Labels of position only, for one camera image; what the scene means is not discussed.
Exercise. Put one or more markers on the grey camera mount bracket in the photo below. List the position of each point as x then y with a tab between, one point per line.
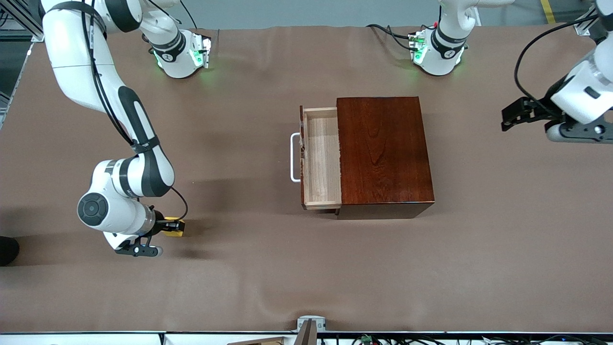
311	320

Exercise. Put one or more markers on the yellow wooden block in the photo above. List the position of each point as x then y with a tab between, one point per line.
177	235

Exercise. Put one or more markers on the green terminal connector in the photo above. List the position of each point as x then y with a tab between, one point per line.
367	339

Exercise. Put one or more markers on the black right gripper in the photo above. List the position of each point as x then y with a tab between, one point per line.
159	226

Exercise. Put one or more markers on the brown cardboard piece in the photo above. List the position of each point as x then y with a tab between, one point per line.
263	341

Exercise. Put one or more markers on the black rounded object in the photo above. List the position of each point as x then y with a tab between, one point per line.
7	251

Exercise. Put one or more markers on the dark brown wooden cabinet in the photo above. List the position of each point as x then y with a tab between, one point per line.
383	153

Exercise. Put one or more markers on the aluminium extrusion frame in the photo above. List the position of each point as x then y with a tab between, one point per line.
24	24
586	26

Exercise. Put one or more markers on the white table edge rail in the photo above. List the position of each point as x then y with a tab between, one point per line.
96	339

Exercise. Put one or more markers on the brown table cover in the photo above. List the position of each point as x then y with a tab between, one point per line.
239	287

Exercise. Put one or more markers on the light wood drawer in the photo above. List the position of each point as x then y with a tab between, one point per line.
323	158

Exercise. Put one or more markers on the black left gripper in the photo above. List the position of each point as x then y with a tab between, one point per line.
545	108

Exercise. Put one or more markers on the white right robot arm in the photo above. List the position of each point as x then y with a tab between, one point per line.
72	48

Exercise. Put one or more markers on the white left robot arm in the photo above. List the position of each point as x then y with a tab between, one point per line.
443	57

